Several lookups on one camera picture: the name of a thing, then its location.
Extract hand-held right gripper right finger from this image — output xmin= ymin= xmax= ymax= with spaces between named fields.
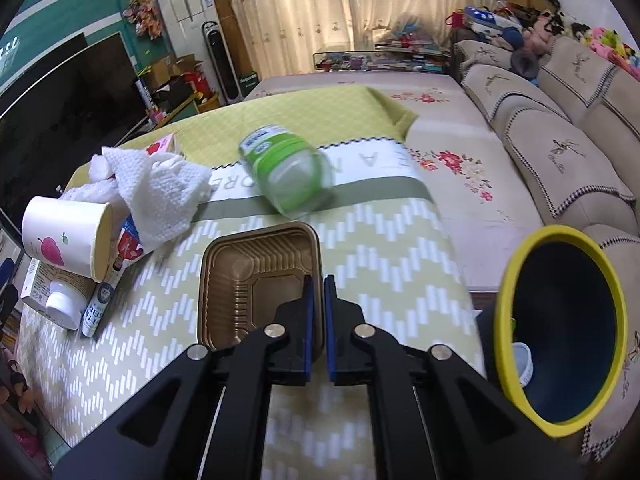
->
xmin=324 ymin=275 xmax=583 ymax=480

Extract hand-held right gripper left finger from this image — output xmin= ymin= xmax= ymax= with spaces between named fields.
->
xmin=52 ymin=275 xmax=316 ymax=480

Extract brown plastic tray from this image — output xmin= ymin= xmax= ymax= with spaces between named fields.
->
xmin=198 ymin=221 xmax=326 ymax=356

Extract clear jar with green label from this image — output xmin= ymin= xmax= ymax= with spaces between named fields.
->
xmin=237 ymin=126 xmax=335 ymax=220

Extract white paper towel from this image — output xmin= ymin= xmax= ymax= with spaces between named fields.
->
xmin=60 ymin=146 xmax=213 ymax=256

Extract yellow rimmed dark bin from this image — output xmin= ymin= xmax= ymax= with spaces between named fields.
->
xmin=492 ymin=225 xmax=628 ymax=438

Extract white plastic bottle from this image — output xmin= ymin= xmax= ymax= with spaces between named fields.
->
xmin=46 ymin=280 xmax=83 ymax=330

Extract white paper cup pink print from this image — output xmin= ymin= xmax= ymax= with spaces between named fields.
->
xmin=21 ymin=196 xmax=115 ymax=283

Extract white bottle with box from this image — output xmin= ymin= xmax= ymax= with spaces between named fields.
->
xmin=17 ymin=257 xmax=96 ymax=322

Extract white blue printed packet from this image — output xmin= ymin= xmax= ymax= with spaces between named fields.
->
xmin=80 ymin=212 xmax=146 ymax=338

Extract pink carton box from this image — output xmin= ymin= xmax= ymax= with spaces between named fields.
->
xmin=145 ymin=132 xmax=181 ymax=157

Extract floral beige mat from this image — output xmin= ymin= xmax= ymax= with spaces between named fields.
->
xmin=245 ymin=71 xmax=546 ymax=293

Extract red canister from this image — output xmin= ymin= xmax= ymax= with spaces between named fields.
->
xmin=181 ymin=71 xmax=211 ymax=103

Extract glass table with books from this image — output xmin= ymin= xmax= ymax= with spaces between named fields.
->
xmin=312 ymin=42 xmax=453 ymax=75

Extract white black tower fan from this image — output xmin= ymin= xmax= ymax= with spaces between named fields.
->
xmin=201 ymin=21 xmax=240 ymax=106

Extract beige sofa with deer covers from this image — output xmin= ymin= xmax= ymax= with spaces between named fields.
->
xmin=452 ymin=35 xmax=640 ymax=466

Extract open cardboard box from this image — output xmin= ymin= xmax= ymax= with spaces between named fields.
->
xmin=150 ymin=55 xmax=203 ymax=86

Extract beige embroidered curtains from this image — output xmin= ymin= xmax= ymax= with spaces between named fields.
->
xmin=215 ymin=0 xmax=506 ymax=78

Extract brown wooden board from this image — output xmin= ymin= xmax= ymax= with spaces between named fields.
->
xmin=206 ymin=0 xmax=251 ymax=86

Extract dark neck pillow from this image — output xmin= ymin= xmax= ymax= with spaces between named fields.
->
xmin=510 ymin=49 xmax=540 ymax=78

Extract black flat television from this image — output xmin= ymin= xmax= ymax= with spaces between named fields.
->
xmin=0 ymin=31 xmax=151 ymax=216

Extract blue starry toy case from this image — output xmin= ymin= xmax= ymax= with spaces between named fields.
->
xmin=462 ymin=6 xmax=523 ymax=41

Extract hanging flower decoration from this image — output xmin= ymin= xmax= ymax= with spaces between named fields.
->
xmin=122 ymin=0 xmax=165 ymax=40

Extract pile of plush toys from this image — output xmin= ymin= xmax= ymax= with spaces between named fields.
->
xmin=492 ymin=2 xmax=640 ymax=68

